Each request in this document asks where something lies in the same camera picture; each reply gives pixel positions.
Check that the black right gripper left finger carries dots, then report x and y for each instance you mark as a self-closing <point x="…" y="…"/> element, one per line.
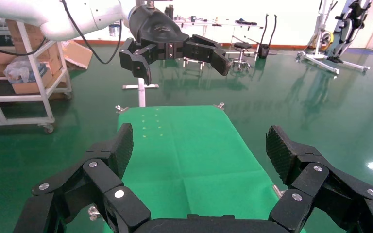
<point x="103" y="180"/>

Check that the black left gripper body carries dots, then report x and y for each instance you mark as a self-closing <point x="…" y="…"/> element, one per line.
<point x="154" y="30"/>

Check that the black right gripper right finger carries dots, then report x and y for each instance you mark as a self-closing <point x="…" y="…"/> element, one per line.
<point x="315" y="183"/>

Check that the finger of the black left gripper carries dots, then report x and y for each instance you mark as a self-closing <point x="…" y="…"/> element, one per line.
<point x="205" y="49"/>
<point x="135" y="61"/>

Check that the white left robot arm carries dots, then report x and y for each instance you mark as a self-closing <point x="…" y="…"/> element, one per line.
<point x="54" y="19"/>

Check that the flat brown cardboard sheet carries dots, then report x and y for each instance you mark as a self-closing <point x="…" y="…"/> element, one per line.
<point x="77" y="54"/>

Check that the brown cardboard storage box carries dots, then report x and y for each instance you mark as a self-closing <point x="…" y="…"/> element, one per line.
<point x="28" y="87"/>
<point x="37" y="38"/>
<point x="0" y="59"/>
<point x="53" y="58"/>

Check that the black bottle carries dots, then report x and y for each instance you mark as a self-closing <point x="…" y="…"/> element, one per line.
<point x="169" y="12"/>

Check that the white metal table leg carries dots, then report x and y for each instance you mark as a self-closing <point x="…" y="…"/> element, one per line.
<point x="141" y="93"/>

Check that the silver binder clip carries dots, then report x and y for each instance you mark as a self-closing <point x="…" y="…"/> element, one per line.
<point x="220" y="105"/>
<point x="278" y="192"/>
<point x="93" y="214"/>
<point x="121" y="109"/>

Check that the black round stool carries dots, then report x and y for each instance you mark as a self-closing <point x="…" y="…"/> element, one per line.
<point x="242" y="45"/>

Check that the grey metal can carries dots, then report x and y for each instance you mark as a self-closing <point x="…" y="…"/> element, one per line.
<point x="114" y="30"/>

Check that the black flat tool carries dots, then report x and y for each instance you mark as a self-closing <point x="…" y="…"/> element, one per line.
<point x="246" y="22"/>

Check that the small green table cloth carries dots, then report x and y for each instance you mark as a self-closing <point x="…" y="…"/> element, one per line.
<point x="193" y="160"/>

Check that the clear plastic bag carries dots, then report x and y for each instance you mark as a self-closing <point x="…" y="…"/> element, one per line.
<point x="19" y="70"/>

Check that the white metal shelf cart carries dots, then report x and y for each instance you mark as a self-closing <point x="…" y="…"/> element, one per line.
<point x="19" y="97"/>

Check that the black and white exercise machine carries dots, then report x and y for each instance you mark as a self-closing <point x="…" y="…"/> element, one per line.
<point x="347" y="19"/>

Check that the white frame with yellow wheel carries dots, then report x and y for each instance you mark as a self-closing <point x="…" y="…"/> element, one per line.
<point x="325" y="38"/>

